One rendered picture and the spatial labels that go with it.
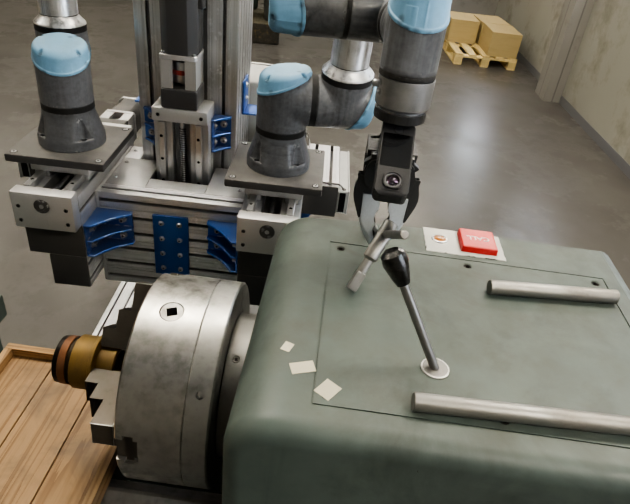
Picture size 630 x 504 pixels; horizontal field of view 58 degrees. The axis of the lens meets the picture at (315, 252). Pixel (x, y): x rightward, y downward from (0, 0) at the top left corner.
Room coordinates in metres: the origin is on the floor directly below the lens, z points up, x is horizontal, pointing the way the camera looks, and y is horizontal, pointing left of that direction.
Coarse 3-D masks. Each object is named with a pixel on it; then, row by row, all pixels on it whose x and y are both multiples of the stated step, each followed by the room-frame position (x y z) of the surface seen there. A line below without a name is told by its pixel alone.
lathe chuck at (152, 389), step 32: (160, 288) 0.63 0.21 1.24; (192, 288) 0.64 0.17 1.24; (160, 320) 0.57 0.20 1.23; (192, 320) 0.58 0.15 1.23; (128, 352) 0.53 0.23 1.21; (160, 352) 0.53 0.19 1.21; (192, 352) 0.53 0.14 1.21; (128, 384) 0.50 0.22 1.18; (160, 384) 0.50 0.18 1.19; (128, 416) 0.47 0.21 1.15; (160, 416) 0.48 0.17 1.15; (160, 448) 0.46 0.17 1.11; (160, 480) 0.47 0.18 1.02
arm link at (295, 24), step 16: (272, 0) 0.80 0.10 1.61; (288, 0) 0.80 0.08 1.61; (304, 0) 0.80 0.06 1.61; (320, 0) 0.80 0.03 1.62; (336, 0) 0.81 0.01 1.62; (352, 0) 0.81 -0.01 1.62; (272, 16) 0.80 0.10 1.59; (288, 16) 0.79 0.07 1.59; (304, 16) 0.79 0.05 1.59; (320, 16) 0.80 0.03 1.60; (336, 16) 0.80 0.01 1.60; (288, 32) 0.81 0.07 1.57; (304, 32) 0.81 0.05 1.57; (320, 32) 0.81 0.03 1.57; (336, 32) 0.81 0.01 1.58
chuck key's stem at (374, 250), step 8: (384, 224) 0.71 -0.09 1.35; (392, 224) 0.70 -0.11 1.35; (376, 240) 0.69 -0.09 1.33; (384, 240) 0.69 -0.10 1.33; (368, 248) 0.69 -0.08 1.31; (376, 248) 0.68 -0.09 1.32; (384, 248) 0.69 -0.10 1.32; (368, 256) 0.68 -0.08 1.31; (376, 256) 0.68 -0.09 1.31; (360, 264) 0.67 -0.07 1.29; (368, 264) 0.67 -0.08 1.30; (360, 272) 0.66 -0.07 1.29; (352, 280) 0.65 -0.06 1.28; (360, 280) 0.66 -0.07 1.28; (352, 288) 0.65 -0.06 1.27
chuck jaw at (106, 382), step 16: (96, 368) 0.59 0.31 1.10; (96, 384) 0.56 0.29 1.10; (112, 384) 0.56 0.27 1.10; (96, 400) 0.53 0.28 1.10; (112, 400) 0.53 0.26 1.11; (96, 416) 0.50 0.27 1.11; (112, 416) 0.50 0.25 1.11; (96, 432) 0.48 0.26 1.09; (112, 432) 0.48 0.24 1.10; (128, 448) 0.47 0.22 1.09
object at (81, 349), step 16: (64, 336) 0.63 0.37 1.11; (80, 336) 0.65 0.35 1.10; (96, 336) 0.64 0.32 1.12; (64, 352) 0.60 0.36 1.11; (80, 352) 0.60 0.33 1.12; (96, 352) 0.61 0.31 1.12; (112, 352) 0.62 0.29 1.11; (64, 368) 0.59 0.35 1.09; (80, 368) 0.58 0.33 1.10; (112, 368) 0.60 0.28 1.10; (80, 384) 0.58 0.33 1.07
